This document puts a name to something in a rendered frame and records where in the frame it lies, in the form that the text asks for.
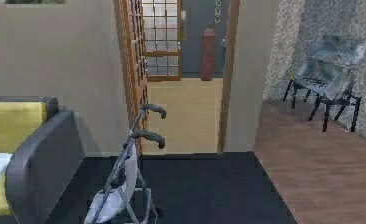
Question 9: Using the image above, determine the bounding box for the grey folding stroller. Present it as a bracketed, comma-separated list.
[83, 103, 168, 224]

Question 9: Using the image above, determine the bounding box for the red punching bag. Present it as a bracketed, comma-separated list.
[199, 25, 216, 82]

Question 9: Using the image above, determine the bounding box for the wooden lattice room door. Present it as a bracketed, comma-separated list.
[112, 0, 150, 156]

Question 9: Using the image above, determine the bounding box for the wooden framed grid window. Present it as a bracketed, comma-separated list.
[141, 0, 183, 83]

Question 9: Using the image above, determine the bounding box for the grey armchair with black legs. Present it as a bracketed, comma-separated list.
[282, 34, 366, 134]

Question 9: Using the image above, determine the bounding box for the grey sofa with yellow cushions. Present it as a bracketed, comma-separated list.
[0, 96, 85, 224]

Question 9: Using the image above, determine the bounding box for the grey hanging chain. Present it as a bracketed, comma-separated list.
[213, 0, 223, 25]

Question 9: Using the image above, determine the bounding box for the framed wall picture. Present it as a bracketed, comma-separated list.
[4, 0, 66, 5]

